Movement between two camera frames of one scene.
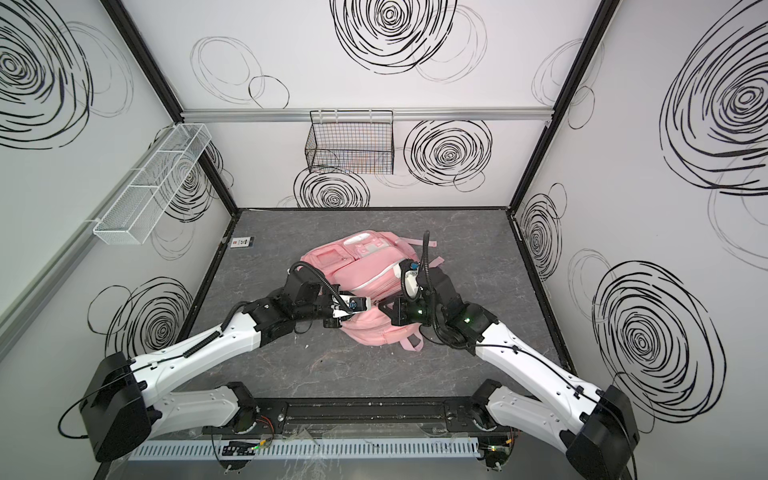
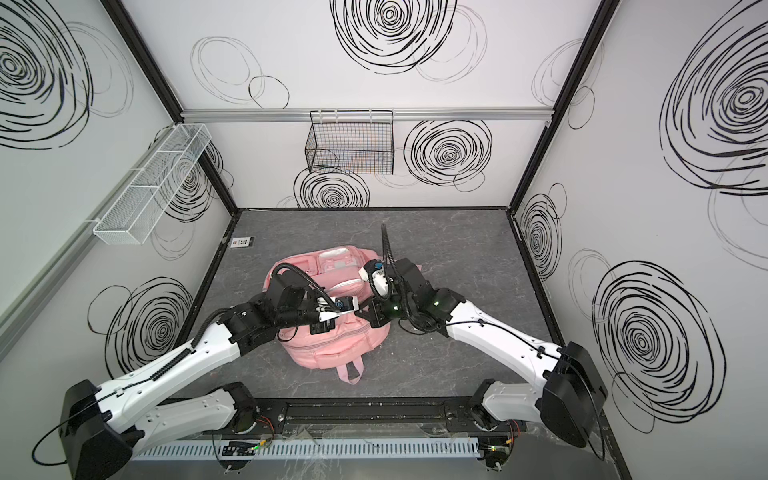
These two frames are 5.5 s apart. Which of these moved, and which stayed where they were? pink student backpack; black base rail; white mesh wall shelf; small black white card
Moved: pink student backpack
Stayed: black base rail; small black white card; white mesh wall shelf
